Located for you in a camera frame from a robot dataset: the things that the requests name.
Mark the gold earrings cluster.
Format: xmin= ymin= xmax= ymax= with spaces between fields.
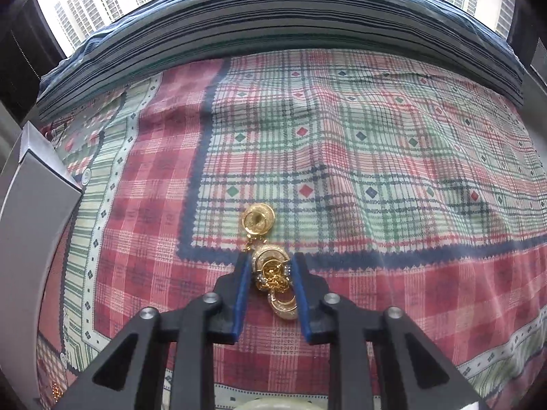
xmin=241 ymin=203 xmax=298 ymax=321

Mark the pale green jade bangle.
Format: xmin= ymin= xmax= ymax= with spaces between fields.
xmin=235 ymin=397 xmax=312 ymax=410

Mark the plaid patchwork bed cover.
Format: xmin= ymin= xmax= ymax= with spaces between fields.
xmin=37 ymin=50 xmax=546 ymax=409

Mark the white cardboard box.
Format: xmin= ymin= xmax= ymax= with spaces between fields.
xmin=0 ymin=122 xmax=82 ymax=407

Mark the blue striped folded blanket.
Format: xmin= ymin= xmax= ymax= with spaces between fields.
xmin=35 ymin=0 xmax=526 ymax=125

